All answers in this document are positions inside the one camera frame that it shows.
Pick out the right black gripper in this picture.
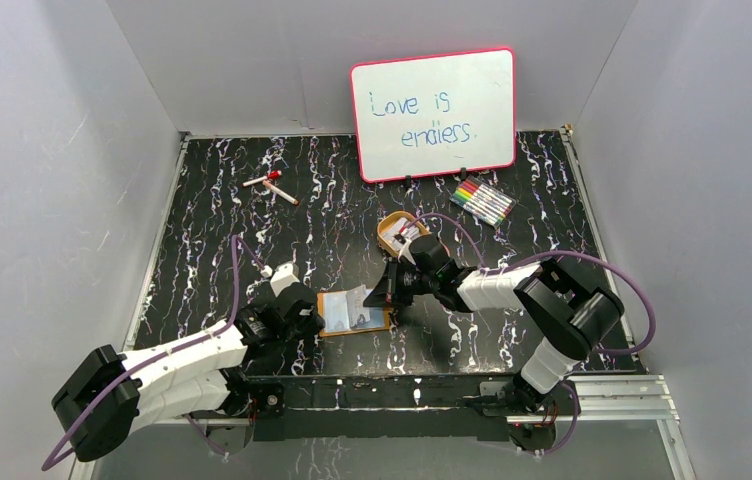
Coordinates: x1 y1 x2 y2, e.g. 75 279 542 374
364 256 438 307

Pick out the coloured marker pack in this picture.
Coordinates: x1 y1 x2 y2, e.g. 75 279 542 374
450 177 516 228

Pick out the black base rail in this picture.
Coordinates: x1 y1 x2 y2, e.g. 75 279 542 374
248 373 525 442

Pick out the tan oval tray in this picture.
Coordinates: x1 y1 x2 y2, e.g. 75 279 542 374
377 211 430 258

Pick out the credit cards stack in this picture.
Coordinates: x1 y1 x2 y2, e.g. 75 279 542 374
388 218 423 243

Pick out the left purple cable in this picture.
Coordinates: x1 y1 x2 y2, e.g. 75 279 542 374
41 235 271 472

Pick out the purple cable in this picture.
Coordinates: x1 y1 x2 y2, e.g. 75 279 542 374
402 212 658 358
41 235 271 472

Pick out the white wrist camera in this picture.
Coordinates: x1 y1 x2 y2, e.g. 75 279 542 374
260 262 301 296
394 237 415 265

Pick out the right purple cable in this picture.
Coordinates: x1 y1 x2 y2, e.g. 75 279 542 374
402 212 658 358

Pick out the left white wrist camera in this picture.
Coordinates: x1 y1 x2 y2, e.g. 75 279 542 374
260 262 301 296

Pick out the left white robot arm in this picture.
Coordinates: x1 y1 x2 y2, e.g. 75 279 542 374
45 282 325 467

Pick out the white board pink frame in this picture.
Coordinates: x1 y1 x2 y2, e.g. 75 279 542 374
349 47 517 183

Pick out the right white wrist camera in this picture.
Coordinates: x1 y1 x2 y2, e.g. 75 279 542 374
394 237 415 265

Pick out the white marker pen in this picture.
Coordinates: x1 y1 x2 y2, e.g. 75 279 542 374
262 180 299 205

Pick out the red capped marker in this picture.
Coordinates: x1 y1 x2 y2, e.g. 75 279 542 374
242 170 282 187

